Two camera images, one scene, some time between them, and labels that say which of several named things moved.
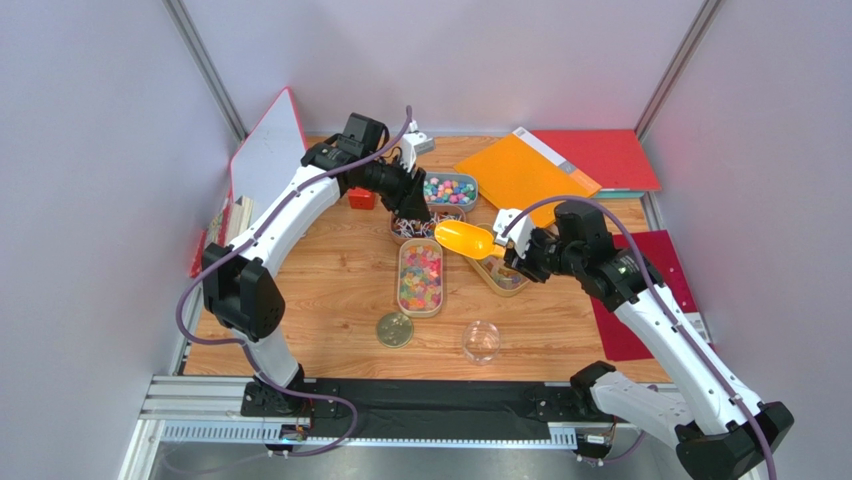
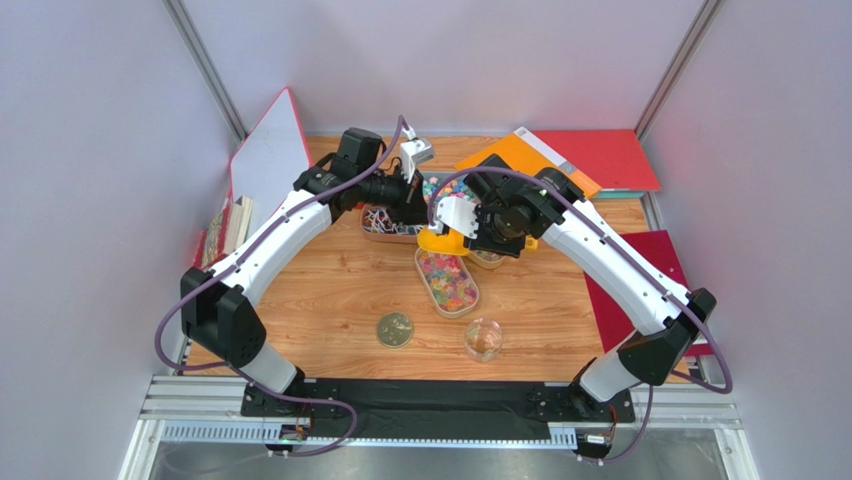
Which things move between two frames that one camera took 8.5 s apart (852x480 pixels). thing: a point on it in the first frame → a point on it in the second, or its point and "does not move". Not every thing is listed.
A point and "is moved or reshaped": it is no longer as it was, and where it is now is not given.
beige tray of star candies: x=420 y=278 → x=449 y=281
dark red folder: x=611 y=340 does not move
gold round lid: x=395 y=330 does not move
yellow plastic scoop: x=468 y=240 is moved or reshaped
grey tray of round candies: x=455 y=189 does not move
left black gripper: x=410 y=192 does not move
